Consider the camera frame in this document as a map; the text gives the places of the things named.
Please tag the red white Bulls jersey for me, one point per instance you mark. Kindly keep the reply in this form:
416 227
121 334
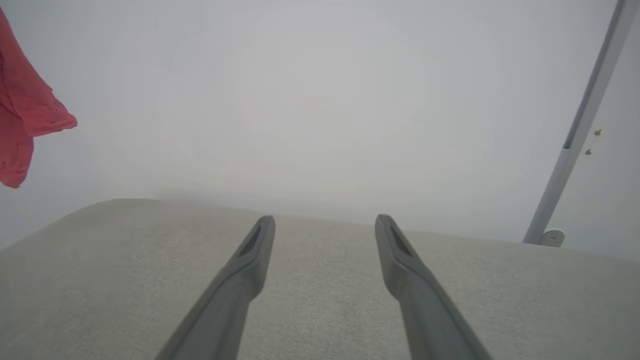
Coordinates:
20 110

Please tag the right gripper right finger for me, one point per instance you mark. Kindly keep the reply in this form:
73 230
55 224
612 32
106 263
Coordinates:
420 300

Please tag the grey metal wall pole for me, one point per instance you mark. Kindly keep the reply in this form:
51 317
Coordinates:
580 125

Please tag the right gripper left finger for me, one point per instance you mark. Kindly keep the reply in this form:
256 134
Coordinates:
235 290

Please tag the white pole base bracket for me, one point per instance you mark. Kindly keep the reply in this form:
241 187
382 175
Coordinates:
554 238

